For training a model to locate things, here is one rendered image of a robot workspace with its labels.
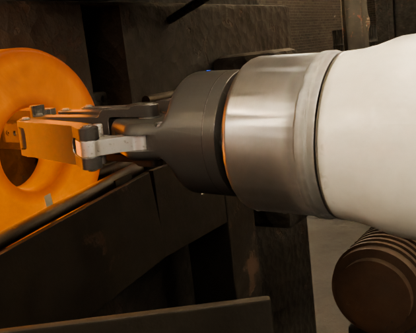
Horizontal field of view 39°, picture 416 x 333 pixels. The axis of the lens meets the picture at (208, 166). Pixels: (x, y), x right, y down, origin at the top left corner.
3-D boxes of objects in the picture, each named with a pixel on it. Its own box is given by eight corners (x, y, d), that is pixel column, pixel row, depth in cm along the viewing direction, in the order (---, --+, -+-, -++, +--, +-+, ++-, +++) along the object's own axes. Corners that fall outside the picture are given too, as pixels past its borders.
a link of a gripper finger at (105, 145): (190, 154, 36) (137, 174, 32) (124, 151, 39) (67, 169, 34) (187, 115, 36) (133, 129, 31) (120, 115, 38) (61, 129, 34)
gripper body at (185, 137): (218, 215, 32) (92, 201, 37) (284, 178, 39) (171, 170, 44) (208, 75, 30) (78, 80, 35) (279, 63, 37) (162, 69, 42)
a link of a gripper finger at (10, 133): (61, 141, 42) (28, 149, 40) (14, 139, 45) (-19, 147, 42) (58, 121, 42) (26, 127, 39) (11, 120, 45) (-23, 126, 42)
